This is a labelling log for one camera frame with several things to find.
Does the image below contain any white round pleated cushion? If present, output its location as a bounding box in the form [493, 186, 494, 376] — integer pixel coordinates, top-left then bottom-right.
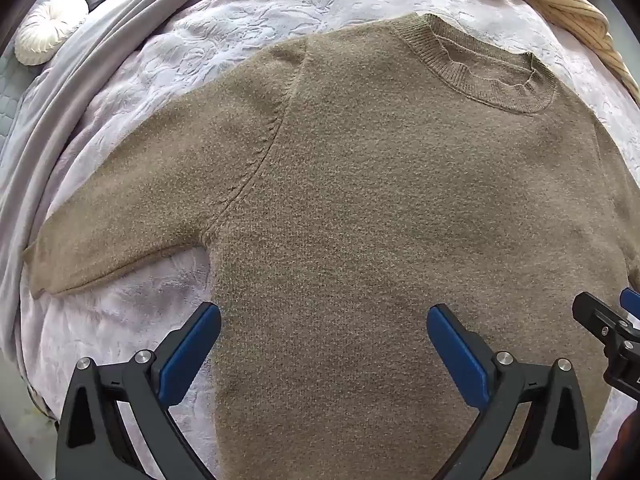
[14, 0, 90, 66]

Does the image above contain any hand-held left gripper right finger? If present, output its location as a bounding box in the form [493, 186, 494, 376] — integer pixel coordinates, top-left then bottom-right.
[426, 303, 592, 480]

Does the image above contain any brown knit sweater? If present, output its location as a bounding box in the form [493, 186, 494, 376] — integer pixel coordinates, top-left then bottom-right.
[23, 12, 638, 480]

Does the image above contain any beige striped garment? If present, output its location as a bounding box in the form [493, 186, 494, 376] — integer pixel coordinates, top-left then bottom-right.
[300, 0, 640, 106]

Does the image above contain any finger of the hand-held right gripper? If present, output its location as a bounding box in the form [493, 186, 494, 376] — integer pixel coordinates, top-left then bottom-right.
[572, 291, 632, 348]
[619, 287, 640, 322]

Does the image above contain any grey bed sheet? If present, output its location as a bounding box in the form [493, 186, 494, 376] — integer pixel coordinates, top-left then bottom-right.
[0, 0, 236, 356]

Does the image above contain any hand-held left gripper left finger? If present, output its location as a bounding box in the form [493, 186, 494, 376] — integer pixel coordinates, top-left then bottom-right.
[55, 301, 222, 480]

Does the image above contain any lavender embossed blanket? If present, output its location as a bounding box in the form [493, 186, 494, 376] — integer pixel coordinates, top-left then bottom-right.
[10, 0, 640, 480]

